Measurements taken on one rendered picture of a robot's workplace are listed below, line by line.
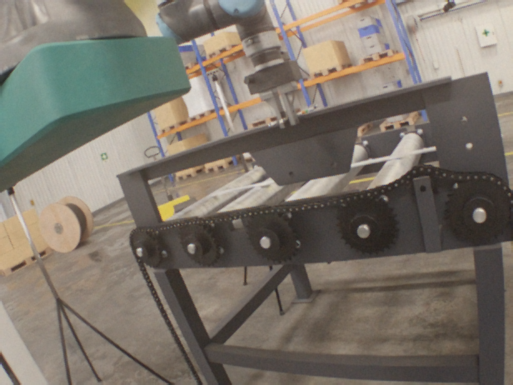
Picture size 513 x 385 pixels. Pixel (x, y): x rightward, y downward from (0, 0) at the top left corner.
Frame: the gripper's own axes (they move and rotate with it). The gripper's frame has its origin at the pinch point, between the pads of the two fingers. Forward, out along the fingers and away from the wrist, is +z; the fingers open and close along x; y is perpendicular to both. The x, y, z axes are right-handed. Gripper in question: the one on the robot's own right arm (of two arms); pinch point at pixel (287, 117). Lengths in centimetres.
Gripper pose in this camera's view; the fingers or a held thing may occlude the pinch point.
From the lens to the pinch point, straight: 93.3
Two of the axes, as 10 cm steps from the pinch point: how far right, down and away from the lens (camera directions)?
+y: -5.3, 3.5, -7.7
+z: 3.2, 9.3, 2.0
